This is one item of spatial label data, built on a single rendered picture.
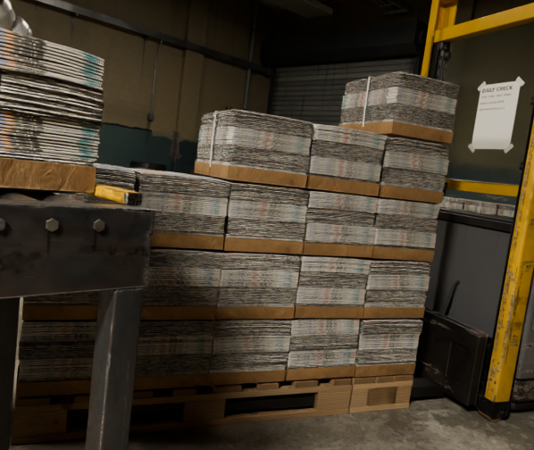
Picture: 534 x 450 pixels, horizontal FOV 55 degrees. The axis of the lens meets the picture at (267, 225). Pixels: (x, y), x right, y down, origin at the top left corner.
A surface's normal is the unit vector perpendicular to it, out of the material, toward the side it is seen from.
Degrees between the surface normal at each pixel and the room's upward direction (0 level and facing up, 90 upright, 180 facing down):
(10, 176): 91
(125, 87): 90
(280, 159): 90
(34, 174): 91
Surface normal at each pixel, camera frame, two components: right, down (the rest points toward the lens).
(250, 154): 0.41, 0.15
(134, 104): 0.69, 0.16
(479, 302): -0.91, -0.07
